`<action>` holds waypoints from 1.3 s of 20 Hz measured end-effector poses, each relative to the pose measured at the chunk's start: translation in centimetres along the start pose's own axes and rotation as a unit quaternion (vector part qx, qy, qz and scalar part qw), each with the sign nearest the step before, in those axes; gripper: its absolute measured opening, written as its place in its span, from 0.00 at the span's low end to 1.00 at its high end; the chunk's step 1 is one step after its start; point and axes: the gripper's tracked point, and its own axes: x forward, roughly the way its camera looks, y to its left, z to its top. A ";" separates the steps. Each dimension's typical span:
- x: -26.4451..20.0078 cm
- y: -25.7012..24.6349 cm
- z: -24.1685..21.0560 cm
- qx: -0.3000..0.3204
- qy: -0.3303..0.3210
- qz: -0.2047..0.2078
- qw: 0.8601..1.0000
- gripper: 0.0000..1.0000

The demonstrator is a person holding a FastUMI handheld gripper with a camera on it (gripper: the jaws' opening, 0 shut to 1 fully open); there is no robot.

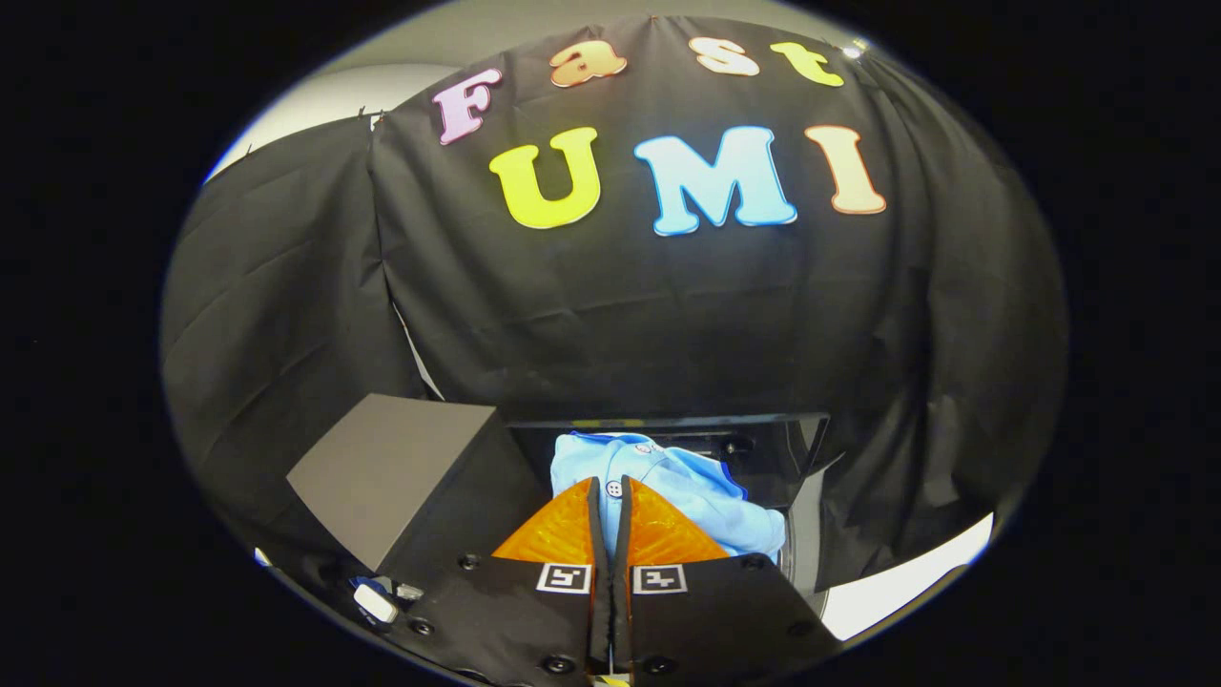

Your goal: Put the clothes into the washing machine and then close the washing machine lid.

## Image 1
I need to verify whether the grey cabinet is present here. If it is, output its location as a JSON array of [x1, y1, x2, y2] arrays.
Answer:
[[286, 393, 552, 585]]

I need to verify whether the light blue polo shirt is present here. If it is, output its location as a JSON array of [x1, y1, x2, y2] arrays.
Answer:
[[550, 431, 786, 559]]

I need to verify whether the small white device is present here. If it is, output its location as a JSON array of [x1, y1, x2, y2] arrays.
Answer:
[[348, 575, 423, 627]]

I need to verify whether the black backdrop cloth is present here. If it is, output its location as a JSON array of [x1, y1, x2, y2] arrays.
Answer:
[[160, 14, 1069, 593]]

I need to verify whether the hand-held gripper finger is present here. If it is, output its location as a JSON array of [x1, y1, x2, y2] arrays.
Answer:
[[610, 475, 845, 683], [408, 475, 611, 683]]

